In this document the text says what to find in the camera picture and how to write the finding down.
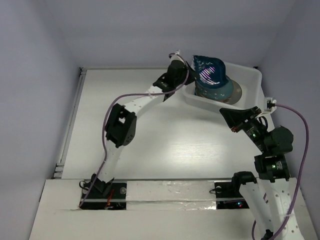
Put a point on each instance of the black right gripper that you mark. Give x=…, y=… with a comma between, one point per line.
x=237, y=117

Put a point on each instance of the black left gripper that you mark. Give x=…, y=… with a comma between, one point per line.
x=192, y=76

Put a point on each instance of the dark blue leaf-shaped plate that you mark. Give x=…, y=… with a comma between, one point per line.
x=211, y=72

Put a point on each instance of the grey reindeer round plate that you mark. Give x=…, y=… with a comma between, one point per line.
x=235, y=95

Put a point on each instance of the dark teal round plate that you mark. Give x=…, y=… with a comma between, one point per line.
x=213, y=92

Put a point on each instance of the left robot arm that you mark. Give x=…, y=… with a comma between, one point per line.
x=120, y=120

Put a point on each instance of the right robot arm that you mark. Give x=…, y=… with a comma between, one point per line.
x=268, y=195

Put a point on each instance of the white plastic bin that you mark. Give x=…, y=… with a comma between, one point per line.
x=248, y=79

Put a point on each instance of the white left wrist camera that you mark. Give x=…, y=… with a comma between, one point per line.
x=175, y=54

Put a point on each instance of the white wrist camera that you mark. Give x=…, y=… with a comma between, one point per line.
x=175, y=54
x=269, y=105

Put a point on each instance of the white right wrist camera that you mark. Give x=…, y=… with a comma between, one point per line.
x=269, y=105

